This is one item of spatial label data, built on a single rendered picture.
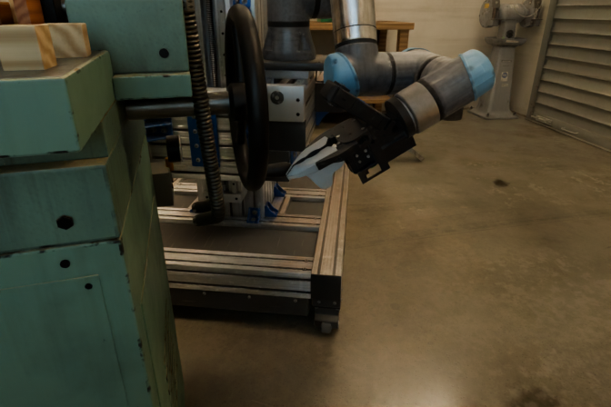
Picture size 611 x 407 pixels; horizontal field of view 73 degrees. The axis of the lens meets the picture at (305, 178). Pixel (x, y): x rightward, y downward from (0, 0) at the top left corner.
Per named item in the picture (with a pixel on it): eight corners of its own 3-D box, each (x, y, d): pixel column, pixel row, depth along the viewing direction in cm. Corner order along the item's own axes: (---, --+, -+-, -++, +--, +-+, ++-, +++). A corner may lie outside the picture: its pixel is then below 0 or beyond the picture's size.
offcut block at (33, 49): (3, 71, 34) (-10, 25, 33) (19, 66, 37) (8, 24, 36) (45, 70, 35) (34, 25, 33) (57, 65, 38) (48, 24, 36)
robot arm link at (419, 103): (431, 88, 62) (405, 76, 69) (405, 104, 62) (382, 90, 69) (445, 128, 66) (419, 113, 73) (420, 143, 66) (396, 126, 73)
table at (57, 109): (202, 143, 36) (195, 72, 33) (-264, 182, 28) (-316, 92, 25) (185, 63, 89) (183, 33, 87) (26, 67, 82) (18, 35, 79)
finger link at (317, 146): (300, 197, 69) (347, 169, 69) (283, 171, 66) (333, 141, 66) (295, 189, 71) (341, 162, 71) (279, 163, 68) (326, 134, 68)
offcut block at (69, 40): (54, 54, 46) (46, 23, 45) (91, 54, 47) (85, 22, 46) (46, 58, 43) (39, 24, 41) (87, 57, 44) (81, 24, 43)
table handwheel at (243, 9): (265, -31, 52) (240, 35, 80) (92, -35, 47) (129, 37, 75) (287, 197, 54) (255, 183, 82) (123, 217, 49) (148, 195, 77)
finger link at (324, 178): (305, 207, 66) (354, 177, 66) (287, 180, 63) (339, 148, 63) (300, 197, 69) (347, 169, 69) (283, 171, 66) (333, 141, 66)
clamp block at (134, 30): (190, 72, 55) (182, -2, 51) (77, 76, 51) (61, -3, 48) (187, 60, 68) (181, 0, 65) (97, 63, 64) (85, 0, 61)
